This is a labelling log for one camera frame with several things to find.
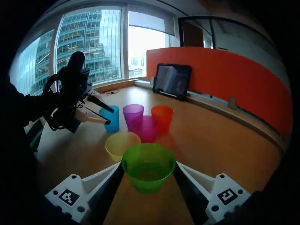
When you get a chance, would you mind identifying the purple plastic cup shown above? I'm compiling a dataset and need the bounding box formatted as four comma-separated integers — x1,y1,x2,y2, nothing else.
122,104,144,131

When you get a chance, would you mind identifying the yellow plastic cup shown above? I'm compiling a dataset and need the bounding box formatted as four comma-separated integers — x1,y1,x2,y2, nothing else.
105,132,142,163

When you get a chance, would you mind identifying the black cable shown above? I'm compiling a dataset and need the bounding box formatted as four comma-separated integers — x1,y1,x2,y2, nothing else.
41,74,69,131

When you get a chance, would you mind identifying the blue plastic cup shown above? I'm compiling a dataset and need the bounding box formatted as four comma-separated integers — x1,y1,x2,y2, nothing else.
99,105,120,133

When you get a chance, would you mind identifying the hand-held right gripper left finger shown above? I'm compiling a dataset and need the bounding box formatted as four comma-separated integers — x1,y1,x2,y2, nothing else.
44,161,125,225

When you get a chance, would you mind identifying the black tablet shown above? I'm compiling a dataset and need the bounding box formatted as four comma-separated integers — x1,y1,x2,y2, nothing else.
152,63,192,101

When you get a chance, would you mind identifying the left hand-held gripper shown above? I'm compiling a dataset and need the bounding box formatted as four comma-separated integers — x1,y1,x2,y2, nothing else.
42,51,115,134

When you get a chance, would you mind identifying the orange plastic cup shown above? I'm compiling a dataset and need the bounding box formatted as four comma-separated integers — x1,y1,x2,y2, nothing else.
151,105,174,135

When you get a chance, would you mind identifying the green plastic cup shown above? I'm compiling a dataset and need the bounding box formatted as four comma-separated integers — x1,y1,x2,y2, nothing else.
121,143,177,195

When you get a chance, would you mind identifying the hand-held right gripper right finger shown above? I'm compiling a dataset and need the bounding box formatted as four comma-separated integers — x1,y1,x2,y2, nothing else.
174,160,252,225

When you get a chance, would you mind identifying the pink plastic cup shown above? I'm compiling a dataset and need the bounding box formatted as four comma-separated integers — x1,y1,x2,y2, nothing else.
130,115,159,144

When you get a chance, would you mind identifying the red desk screen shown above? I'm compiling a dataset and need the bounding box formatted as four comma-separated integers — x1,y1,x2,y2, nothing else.
135,46,294,150

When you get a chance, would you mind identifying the person's left forearm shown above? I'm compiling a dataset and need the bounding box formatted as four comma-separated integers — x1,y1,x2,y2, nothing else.
8,81,51,132

